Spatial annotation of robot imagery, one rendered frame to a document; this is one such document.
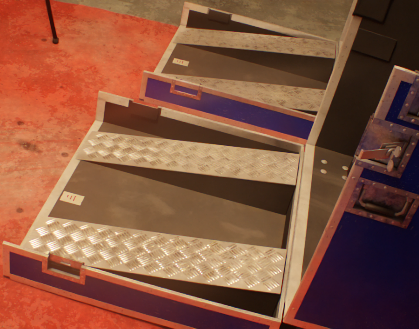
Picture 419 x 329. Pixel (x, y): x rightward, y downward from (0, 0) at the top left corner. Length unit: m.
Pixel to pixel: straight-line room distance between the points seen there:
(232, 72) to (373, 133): 1.72
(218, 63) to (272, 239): 1.17
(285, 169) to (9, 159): 0.96
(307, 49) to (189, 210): 1.26
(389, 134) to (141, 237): 0.90
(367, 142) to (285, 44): 1.85
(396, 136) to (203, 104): 1.39
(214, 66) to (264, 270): 1.41
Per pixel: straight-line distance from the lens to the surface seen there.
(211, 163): 2.33
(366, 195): 1.54
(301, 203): 2.19
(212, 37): 3.30
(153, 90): 2.74
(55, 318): 1.90
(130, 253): 1.98
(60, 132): 2.54
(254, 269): 1.94
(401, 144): 1.46
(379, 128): 1.44
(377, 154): 1.42
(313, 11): 4.09
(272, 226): 2.28
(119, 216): 2.18
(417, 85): 1.38
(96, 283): 1.86
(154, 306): 1.87
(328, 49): 3.25
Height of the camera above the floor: 1.50
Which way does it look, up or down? 37 degrees down
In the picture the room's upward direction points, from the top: 15 degrees clockwise
